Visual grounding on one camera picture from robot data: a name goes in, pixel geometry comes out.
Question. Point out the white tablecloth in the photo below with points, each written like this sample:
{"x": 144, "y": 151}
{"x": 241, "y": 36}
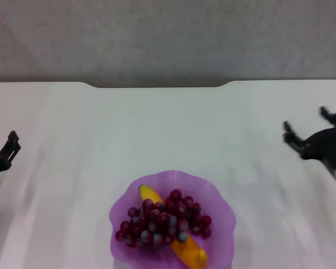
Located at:
{"x": 168, "y": 126}

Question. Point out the red purple grape bunch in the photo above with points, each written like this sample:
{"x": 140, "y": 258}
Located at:
{"x": 162, "y": 221}

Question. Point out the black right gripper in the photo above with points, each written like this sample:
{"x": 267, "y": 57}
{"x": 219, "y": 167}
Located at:
{"x": 327, "y": 145}

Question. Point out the yellow banana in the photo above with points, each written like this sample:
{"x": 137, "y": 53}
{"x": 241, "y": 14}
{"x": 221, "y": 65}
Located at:
{"x": 184, "y": 249}

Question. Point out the purple wavy-edged plastic plate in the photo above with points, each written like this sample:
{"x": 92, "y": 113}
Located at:
{"x": 221, "y": 218}

